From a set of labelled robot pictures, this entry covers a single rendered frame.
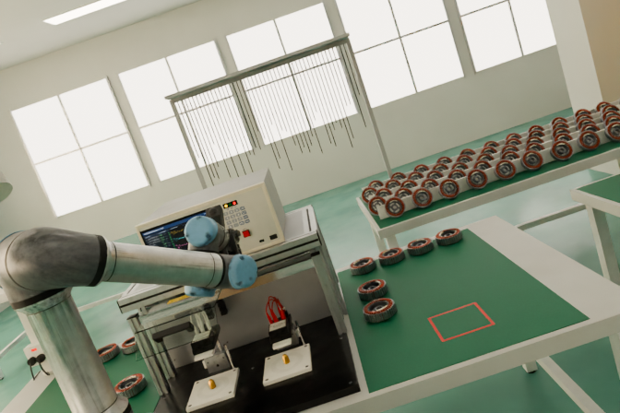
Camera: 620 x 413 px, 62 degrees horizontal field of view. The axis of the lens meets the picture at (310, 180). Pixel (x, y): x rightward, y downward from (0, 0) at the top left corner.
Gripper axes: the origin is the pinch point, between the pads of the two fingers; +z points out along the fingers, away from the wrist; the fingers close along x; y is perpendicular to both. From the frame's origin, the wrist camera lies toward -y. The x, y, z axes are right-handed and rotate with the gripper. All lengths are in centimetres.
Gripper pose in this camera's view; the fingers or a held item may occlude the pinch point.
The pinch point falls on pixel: (232, 241)
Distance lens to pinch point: 160.6
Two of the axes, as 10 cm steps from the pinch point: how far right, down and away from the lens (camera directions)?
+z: 1.0, 2.5, 9.6
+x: 9.4, -3.3, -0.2
